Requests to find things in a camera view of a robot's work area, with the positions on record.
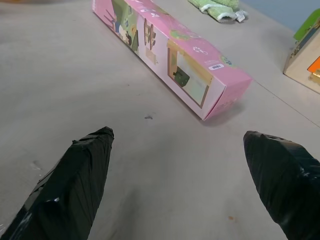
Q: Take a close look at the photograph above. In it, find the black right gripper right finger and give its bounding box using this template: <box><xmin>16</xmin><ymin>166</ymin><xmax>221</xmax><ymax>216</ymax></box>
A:
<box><xmin>243</xmin><ymin>130</ymin><xmax>320</xmax><ymax>240</ymax></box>

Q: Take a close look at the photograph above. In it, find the green fluffy cloth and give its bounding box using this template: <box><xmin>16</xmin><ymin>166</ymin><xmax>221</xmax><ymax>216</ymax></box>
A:
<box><xmin>187</xmin><ymin>0</ymin><xmax>250</xmax><ymax>24</ymax></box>

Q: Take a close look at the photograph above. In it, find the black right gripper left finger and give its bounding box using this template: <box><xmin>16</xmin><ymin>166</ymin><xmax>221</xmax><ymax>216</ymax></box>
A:
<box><xmin>0</xmin><ymin>126</ymin><xmax>115</xmax><ymax>240</ymax></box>

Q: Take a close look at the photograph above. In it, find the wooden box with coloured panels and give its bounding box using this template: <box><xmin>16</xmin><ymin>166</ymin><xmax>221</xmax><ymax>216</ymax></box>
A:
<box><xmin>282</xmin><ymin>8</ymin><xmax>320</xmax><ymax>95</ymax></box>

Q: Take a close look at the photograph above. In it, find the long pink printed box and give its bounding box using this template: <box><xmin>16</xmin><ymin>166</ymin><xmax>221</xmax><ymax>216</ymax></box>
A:
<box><xmin>91</xmin><ymin>0</ymin><xmax>254</xmax><ymax>122</ymax></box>

